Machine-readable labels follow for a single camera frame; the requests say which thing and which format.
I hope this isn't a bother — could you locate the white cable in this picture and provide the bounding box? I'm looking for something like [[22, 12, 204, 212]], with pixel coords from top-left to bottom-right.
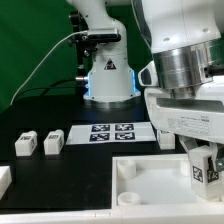
[[9, 30, 90, 106]]

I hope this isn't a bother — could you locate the white sheet with AprilTags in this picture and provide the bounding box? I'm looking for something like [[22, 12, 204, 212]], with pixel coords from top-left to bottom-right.
[[66, 122, 156, 145]]

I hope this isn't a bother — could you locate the white square tabletop with sockets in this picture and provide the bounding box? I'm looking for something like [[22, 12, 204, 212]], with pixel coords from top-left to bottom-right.
[[112, 154, 223, 208]]

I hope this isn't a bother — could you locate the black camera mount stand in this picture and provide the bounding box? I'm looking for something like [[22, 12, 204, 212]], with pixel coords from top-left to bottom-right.
[[68, 11, 97, 82]]

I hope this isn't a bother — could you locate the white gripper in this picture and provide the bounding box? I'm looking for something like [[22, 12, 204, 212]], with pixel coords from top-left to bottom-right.
[[138, 61, 224, 152]]

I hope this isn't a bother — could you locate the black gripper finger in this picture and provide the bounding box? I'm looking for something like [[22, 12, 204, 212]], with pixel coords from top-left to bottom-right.
[[213, 144, 224, 172]]

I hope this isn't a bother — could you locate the black cable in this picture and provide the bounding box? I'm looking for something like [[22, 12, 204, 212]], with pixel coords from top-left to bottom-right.
[[13, 77, 88, 101]]

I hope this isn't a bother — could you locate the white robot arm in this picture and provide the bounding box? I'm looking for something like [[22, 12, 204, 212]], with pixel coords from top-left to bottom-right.
[[67, 0, 224, 144]]

